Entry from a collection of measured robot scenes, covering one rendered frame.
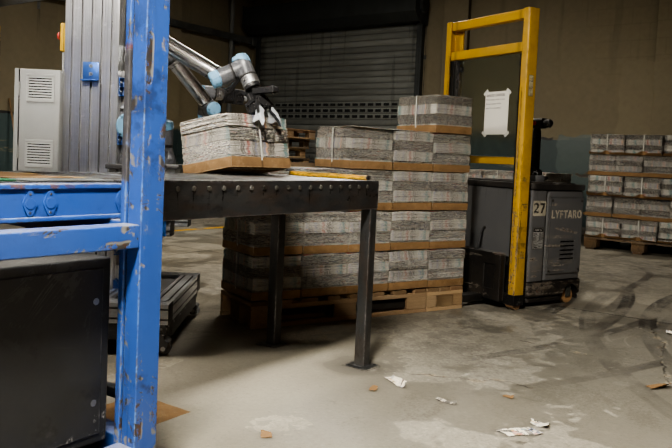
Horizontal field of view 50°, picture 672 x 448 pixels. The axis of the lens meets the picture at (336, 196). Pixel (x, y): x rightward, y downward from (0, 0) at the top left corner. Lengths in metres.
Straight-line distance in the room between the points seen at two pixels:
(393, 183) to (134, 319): 2.44
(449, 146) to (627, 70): 6.05
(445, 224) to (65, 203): 2.85
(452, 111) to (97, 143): 2.06
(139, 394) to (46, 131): 1.84
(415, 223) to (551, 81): 6.46
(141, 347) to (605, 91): 8.83
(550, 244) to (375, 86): 7.21
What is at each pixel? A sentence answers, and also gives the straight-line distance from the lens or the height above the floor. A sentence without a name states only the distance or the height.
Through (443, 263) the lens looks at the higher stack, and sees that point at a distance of 4.38.
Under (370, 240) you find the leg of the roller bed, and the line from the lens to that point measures 3.04.
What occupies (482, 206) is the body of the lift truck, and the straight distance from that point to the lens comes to 4.93.
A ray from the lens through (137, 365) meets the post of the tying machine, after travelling 1.93.
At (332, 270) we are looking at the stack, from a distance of 3.91.
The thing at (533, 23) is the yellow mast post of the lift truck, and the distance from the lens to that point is 4.60.
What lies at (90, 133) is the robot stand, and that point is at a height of 0.95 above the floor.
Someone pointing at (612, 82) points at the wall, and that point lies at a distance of 10.19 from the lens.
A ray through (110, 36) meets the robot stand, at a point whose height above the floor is 1.40.
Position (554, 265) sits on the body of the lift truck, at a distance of 4.86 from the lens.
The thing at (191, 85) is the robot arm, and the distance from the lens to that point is 3.84.
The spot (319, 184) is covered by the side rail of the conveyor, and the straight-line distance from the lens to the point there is 2.72.
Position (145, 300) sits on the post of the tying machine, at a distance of 1.90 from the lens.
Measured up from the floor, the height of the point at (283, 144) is 0.94.
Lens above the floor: 0.89
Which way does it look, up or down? 3 degrees down
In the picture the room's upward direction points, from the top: 3 degrees clockwise
